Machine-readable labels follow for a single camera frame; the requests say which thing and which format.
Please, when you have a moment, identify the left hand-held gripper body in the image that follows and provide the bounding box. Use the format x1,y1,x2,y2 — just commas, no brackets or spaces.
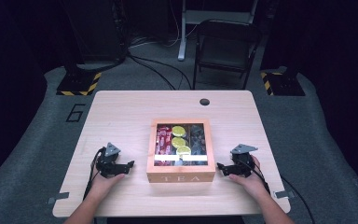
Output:
95,142,131,179

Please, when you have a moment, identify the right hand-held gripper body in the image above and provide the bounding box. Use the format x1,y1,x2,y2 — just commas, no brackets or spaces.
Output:
229,143,259,178

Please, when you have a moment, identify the wooden tea box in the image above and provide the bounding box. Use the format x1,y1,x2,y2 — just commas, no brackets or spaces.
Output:
145,118,217,184

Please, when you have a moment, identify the person's left hand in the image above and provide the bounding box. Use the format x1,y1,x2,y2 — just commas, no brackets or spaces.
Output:
89,172,126,201

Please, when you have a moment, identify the person's right hand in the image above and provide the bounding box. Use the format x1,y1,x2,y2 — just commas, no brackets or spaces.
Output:
228,154,270,201

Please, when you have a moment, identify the pile of dark tea packets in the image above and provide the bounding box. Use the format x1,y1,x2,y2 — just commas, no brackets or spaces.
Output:
189,124,208,156

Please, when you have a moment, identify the red stick sachet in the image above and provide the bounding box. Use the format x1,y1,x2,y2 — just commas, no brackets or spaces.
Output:
160,124,168,156
166,124,173,156
155,124,163,156

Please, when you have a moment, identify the yellow-lidded capsule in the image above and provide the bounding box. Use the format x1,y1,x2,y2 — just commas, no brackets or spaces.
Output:
171,125,187,138
175,145,192,157
171,136,187,149

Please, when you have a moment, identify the striped black stand base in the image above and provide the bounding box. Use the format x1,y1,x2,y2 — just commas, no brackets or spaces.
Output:
259,71,307,97
56,71,103,97

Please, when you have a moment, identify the black folding chair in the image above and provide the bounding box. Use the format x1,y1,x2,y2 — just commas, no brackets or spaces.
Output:
192,19,264,91

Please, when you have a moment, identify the black cabinet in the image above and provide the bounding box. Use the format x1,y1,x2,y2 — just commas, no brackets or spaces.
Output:
62,0,129,65

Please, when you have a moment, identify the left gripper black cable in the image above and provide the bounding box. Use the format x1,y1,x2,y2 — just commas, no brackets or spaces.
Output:
82,147,106,201

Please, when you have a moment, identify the grey metal table bracket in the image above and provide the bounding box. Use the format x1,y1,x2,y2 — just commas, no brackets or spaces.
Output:
273,189,296,200
47,191,71,205

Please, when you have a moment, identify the black floor cable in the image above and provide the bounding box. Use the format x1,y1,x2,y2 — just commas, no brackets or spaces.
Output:
130,54,194,91
126,53,177,91

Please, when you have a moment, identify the white desk frame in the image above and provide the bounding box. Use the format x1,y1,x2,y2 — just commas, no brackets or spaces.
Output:
177,0,259,62

